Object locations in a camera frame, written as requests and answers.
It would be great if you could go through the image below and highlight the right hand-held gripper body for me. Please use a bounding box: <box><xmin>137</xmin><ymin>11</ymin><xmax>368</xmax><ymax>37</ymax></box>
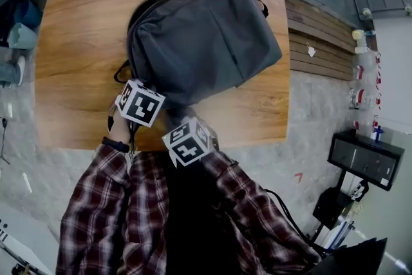
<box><xmin>162</xmin><ymin>117</ymin><xmax>217</xmax><ymax>169</ymax></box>

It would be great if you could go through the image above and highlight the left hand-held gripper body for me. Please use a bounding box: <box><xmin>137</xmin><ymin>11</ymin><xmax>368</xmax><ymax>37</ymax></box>
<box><xmin>107</xmin><ymin>78</ymin><xmax>167</xmax><ymax>135</ymax></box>

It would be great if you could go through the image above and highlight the dark grey backpack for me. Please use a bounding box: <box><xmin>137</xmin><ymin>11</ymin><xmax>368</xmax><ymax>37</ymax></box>
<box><xmin>113</xmin><ymin>0</ymin><xmax>284</xmax><ymax>114</ymax></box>

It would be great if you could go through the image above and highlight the person's right forearm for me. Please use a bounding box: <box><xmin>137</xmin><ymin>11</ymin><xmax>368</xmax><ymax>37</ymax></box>
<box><xmin>200</xmin><ymin>149</ymin><xmax>321</xmax><ymax>275</ymax></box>

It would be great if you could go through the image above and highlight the person's left forearm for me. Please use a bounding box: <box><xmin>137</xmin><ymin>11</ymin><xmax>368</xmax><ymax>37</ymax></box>
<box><xmin>55</xmin><ymin>112</ymin><xmax>138</xmax><ymax>275</ymax></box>

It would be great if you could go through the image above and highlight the black wristband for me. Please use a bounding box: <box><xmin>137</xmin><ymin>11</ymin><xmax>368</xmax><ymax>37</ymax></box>
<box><xmin>101</xmin><ymin>136</ymin><xmax>131</xmax><ymax>153</ymax></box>

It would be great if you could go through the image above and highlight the person's torso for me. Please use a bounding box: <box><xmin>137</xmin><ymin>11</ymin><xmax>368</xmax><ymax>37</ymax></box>
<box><xmin>117</xmin><ymin>151</ymin><xmax>255</xmax><ymax>275</ymax></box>

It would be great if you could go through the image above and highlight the teal bag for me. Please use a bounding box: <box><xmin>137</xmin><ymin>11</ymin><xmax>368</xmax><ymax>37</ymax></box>
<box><xmin>0</xmin><ymin>0</ymin><xmax>42</xmax><ymax>51</ymax></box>

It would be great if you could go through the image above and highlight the small black box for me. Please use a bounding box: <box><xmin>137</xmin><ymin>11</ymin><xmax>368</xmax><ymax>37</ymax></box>
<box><xmin>312</xmin><ymin>187</ymin><xmax>355</xmax><ymax>231</ymax></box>

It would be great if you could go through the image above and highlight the wooden slatted bench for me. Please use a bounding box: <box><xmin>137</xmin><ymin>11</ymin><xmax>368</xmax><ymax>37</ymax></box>
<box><xmin>283</xmin><ymin>0</ymin><xmax>358</xmax><ymax>82</ymax></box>

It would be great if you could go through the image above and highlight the black cabinet box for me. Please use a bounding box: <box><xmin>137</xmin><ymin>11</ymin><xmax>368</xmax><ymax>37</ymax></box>
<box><xmin>327</xmin><ymin>130</ymin><xmax>406</xmax><ymax>192</ymax></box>

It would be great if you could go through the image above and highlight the white device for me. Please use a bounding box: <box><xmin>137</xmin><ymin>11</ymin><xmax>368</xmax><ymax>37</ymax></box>
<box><xmin>0</xmin><ymin>202</ymin><xmax>61</xmax><ymax>275</ymax></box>

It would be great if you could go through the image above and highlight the row of clear water bottles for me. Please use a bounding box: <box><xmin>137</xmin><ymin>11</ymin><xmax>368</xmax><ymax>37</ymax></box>
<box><xmin>346</xmin><ymin>29</ymin><xmax>384</xmax><ymax>136</ymax></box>

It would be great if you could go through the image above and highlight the black bag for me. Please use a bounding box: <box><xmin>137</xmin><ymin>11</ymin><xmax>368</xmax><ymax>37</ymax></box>
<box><xmin>317</xmin><ymin>236</ymin><xmax>389</xmax><ymax>275</ymax></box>

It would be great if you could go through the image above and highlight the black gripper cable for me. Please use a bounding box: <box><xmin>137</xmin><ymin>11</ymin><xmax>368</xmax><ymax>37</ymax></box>
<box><xmin>127</xmin><ymin>120</ymin><xmax>142</xmax><ymax>165</ymax></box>

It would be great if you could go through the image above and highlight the black body cable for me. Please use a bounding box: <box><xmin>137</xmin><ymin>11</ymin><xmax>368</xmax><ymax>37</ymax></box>
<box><xmin>264</xmin><ymin>188</ymin><xmax>323</xmax><ymax>252</ymax></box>

